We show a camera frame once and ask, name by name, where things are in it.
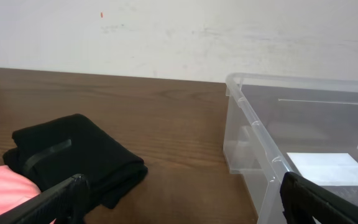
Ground white label in bin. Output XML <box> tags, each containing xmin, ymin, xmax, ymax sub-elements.
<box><xmin>287</xmin><ymin>152</ymin><xmax>358</xmax><ymax>186</ymax></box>

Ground pink garment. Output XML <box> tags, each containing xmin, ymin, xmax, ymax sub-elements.
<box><xmin>0</xmin><ymin>165</ymin><xmax>41</xmax><ymax>215</ymax></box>

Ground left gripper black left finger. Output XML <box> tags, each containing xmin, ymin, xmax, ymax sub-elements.
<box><xmin>0</xmin><ymin>174</ymin><xmax>89</xmax><ymax>223</ymax></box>

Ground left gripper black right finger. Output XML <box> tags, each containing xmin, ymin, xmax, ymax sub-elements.
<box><xmin>280</xmin><ymin>172</ymin><xmax>358</xmax><ymax>224</ymax></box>

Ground clear plastic storage bin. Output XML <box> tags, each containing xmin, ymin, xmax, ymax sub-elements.
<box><xmin>223</xmin><ymin>73</ymin><xmax>358</xmax><ymax>223</ymax></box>

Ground black garment with tape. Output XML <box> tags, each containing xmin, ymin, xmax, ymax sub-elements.
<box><xmin>2</xmin><ymin>114</ymin><xmax>148</xmax><ymax>211</ymax></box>

